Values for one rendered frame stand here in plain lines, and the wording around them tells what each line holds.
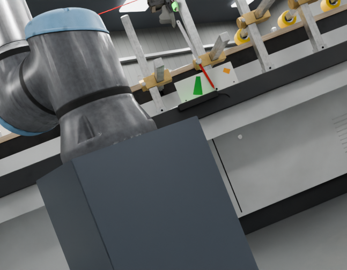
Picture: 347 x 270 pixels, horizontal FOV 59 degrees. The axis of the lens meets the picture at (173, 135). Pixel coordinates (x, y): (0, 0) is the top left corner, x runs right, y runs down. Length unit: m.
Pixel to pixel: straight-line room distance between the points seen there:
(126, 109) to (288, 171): 1.21
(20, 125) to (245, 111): 0.92
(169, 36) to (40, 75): 7.53
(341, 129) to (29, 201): 1.51
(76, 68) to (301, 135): 1.30
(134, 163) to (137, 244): 0.12
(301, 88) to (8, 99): 1.15
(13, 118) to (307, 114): 1.35
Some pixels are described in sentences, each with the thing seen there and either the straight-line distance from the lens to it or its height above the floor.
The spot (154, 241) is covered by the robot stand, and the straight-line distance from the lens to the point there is 0.48.
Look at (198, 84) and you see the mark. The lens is 1.31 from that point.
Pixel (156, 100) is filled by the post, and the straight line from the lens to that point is 1.30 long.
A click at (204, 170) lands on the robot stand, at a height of 0.50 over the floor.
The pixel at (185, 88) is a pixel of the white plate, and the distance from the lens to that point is 1.30.
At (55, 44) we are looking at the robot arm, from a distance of 0.58.
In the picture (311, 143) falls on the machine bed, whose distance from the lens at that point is 1.68.
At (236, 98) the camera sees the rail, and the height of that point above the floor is 0.64.
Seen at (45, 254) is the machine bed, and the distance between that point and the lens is 1.68.
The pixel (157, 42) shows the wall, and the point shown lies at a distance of 7.75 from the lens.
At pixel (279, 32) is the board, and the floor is 0.89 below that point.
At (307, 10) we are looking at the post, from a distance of 1.55.
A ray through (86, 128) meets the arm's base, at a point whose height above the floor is 0.65.
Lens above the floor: 0.57
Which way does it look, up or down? 1 degrees up
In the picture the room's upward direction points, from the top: 22 degrees counter-clockwise
